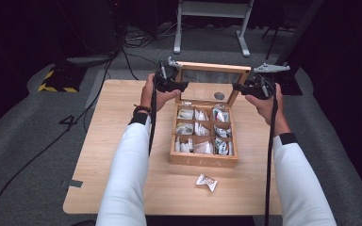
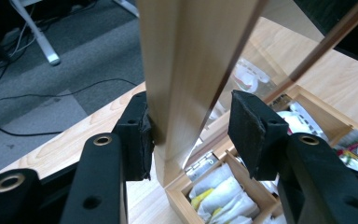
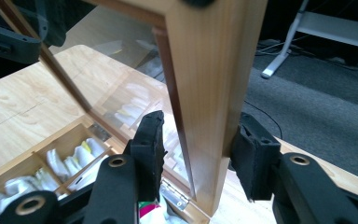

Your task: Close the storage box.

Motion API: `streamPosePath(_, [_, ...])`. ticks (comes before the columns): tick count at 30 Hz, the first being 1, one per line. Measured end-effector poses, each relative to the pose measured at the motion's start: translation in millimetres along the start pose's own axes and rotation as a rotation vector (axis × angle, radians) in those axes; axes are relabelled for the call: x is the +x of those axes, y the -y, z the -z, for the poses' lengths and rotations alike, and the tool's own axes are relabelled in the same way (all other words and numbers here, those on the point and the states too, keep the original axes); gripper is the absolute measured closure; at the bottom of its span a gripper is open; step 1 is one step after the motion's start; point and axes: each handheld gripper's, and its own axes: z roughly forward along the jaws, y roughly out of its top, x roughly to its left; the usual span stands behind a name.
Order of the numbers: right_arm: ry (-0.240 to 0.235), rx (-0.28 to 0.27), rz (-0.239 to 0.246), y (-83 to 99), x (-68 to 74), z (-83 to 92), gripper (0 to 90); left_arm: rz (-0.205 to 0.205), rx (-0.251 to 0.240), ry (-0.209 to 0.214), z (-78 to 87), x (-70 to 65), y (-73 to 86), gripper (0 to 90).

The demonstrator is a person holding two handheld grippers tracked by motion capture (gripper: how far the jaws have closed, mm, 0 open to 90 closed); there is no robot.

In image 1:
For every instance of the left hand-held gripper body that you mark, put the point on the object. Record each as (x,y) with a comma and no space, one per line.
(165,75)

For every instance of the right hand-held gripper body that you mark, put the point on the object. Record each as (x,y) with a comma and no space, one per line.
(262,86)

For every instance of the wooden tea box glass lid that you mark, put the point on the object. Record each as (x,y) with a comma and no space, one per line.
(202,159)

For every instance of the white red-print tea packet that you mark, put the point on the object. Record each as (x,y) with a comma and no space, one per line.
(206,182)

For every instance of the person's left hand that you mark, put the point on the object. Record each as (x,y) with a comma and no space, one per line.
(161,99)

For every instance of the person's right hand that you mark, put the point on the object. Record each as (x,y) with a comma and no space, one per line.
(271,113)

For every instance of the dark round table grommet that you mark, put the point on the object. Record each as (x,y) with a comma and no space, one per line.
(219,95)

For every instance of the black base yellow-striped edge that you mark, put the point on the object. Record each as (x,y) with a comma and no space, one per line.
(62,78)
(290,86)

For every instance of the black tripod legs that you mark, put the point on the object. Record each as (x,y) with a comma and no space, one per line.
(275,40)

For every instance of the group of tea bags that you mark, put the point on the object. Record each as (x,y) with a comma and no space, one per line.
(201,130)

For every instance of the grey slanted metal pole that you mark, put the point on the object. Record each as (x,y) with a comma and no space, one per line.
(298,34)

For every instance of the grey tape strip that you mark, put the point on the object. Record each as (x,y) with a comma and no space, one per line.
(73,183)

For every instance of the white metal stand frame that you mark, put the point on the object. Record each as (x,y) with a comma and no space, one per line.
(212,9)

